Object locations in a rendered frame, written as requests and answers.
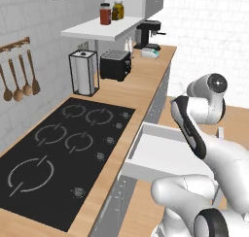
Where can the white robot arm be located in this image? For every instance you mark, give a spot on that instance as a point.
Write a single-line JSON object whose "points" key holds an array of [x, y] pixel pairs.
{"points": [[227, 163]]}

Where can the open white drawer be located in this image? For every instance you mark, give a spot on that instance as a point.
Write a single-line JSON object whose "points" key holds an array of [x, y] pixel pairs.
{"points": [[159, 153]]}

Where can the grey hob knob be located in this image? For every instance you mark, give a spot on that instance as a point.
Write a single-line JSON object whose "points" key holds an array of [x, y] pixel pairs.
{"points": [[100, 156], [78, 192], [119, 125], [110, 140]]}

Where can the grey base cupboard run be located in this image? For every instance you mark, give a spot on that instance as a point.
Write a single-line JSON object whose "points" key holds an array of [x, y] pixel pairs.
{"points": [[160, 95]]}

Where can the black toaster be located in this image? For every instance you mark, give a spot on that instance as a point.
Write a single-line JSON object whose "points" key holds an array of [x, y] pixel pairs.
{"points": [[113, 66]]}

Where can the white paper towel roll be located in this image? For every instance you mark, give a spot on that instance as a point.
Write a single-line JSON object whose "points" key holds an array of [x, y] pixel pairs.
{"points": [[83, 74]]}

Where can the white and teal small box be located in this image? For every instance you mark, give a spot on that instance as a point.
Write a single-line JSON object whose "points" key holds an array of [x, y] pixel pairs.
{"points": [[149, 53]]}

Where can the white shaker bottle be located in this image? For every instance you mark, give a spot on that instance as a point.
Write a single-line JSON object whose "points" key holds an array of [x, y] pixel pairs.
{"points": [[131, 44], [126, 45]]}

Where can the black coffee machine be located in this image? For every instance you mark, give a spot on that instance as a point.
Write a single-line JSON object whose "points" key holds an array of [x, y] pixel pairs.
{"points": [[146, 32]]}

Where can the grey cabinet front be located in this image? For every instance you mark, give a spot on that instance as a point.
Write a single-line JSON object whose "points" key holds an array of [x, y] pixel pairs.
{"points": [[121, 202]]}

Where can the wooden spatula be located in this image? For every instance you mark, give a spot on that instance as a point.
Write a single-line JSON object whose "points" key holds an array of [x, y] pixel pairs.
{"points": [[35, 85]]}

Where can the black hob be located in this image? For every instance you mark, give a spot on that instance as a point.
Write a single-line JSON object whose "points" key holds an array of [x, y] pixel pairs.
{"points": [[48, 169]]}

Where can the small dark jar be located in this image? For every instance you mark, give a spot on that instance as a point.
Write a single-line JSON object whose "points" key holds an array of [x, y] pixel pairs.
{"points": [[114, 14]]}

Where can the red jar with black lid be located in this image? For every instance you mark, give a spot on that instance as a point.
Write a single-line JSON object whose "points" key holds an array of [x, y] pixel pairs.
{"points": [[105, 15]]}

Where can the wooden spoon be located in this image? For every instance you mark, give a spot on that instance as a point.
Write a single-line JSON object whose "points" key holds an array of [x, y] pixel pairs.
{"points": [[27, 88], [7, 94], [17, 94]]}

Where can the yellow jar with black lid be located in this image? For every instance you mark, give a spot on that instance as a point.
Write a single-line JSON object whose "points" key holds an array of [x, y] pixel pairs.
{"points": [[119, 10]]}

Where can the white wall socket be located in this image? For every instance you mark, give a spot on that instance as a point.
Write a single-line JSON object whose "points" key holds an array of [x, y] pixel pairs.
{"points": [[83, 45]]}

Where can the white wall shelf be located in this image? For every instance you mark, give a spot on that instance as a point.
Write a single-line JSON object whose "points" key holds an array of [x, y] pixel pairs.
{"points": [[100, 28]]}

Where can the white wall cupboard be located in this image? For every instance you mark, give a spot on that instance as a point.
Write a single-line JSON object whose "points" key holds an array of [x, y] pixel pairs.
{"points": [[136, 1]]}

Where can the wooden utensil rail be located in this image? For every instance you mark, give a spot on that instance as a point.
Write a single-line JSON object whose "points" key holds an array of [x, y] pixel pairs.
{"points": [[14, 44]]}

